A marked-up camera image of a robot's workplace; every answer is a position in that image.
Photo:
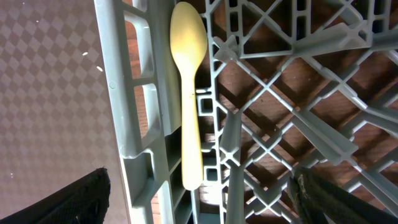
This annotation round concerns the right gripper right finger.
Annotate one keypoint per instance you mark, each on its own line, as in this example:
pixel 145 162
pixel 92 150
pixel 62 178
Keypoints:
pixel 316 199

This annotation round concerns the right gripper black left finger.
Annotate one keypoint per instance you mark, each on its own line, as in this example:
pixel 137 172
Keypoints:
pixel 86 200

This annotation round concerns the cream plastic spoon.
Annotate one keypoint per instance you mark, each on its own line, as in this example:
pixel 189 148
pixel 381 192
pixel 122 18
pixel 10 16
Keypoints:
pixel 188 45

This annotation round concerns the grey dishwasher rack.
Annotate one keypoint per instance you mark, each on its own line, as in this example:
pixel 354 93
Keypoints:
pixel 281 85

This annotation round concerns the brown serving tray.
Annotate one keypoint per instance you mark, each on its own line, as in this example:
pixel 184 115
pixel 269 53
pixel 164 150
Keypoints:
pixel 56 121

